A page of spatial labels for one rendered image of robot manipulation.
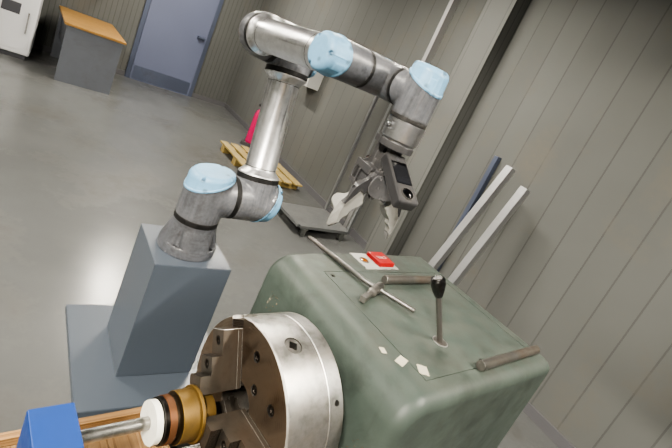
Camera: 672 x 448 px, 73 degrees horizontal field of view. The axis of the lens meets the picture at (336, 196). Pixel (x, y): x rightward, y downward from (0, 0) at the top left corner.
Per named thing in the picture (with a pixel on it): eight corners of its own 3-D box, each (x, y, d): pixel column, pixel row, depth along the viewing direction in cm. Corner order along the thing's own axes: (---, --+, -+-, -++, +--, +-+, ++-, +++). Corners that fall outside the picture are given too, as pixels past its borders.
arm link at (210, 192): (168, 200, 120) (184, 154, 116) (215, 206, 129) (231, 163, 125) (182, 223, 112) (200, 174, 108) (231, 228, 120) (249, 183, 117)
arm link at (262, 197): (211, 210, 127) (263, 15, 120) (257, 216, 137) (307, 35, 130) (230, 225, 118) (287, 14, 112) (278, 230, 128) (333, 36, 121)
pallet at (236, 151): (300, 194, 574) (303, 186, 571) (245, 182, 527) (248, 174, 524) (267, 159, 657) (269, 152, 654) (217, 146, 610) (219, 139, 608)
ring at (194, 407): (207, 369, 81) (155, 377, 75) (227, 411, 75) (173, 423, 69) (190, 409, 84) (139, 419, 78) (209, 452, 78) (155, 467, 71)
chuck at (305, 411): (217, 377, 105) (278, 279, 93) (271, 522, 85) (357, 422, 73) (179, 383, 99) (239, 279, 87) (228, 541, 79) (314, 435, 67)
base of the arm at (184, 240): (151, 228, 123) (162, 196, 121) (205, 235, 133) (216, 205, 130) (163, 259, 112) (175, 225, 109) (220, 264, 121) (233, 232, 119)
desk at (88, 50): (51, 79, 575) (65, 21, 555) (47, 54, 676) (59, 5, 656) (111, 96, 619) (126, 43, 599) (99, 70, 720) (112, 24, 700)
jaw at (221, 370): (242, 381, 87) (244, 317, 89) (256, 386, 84) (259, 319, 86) (187, 391, 80) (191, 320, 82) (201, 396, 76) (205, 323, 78)
